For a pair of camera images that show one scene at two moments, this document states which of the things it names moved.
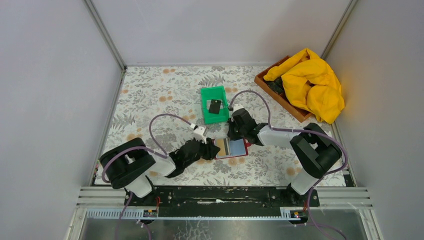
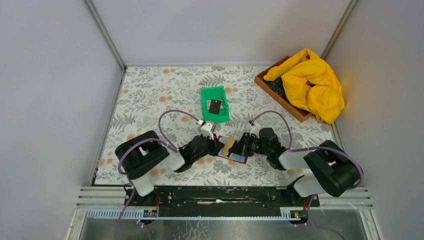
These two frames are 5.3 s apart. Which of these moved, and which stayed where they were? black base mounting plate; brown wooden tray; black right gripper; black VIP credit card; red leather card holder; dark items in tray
Moved: black right gripper; red leather card holder
Stayed: black VIP credit card; black base mounting plate; dark items in tray; brown wooden tray
